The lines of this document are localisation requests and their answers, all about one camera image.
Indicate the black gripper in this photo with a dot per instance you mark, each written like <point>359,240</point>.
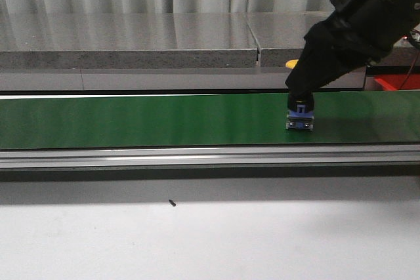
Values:
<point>357,37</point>

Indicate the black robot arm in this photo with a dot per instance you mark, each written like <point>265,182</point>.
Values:
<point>383,22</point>

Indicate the yellow push button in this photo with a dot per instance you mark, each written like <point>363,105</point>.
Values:
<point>300,112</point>

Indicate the small sensor circuit board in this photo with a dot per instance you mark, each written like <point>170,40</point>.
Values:
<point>413,36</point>

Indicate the green conveyor belt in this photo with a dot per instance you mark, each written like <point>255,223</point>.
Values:
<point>206,131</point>

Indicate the grey stone counter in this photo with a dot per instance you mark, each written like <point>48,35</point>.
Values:
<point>105,52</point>

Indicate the red plastic tray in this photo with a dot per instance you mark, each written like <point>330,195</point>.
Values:
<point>398,82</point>

